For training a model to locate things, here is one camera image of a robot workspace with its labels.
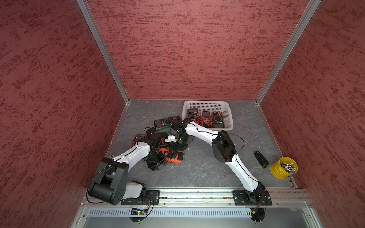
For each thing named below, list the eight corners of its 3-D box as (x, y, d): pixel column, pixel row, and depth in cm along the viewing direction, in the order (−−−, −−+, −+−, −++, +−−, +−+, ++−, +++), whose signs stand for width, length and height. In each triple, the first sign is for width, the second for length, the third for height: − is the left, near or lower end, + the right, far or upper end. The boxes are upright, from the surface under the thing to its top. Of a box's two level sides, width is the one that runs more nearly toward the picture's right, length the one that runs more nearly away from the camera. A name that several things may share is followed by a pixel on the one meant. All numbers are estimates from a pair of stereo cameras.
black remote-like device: (262, 168, 86) (265, 166, 83) (253, 153, 92) (255, 151, 89) (267, 167, 87) (270, 165, 84) (257, 152, 93) (260, 149, 90)
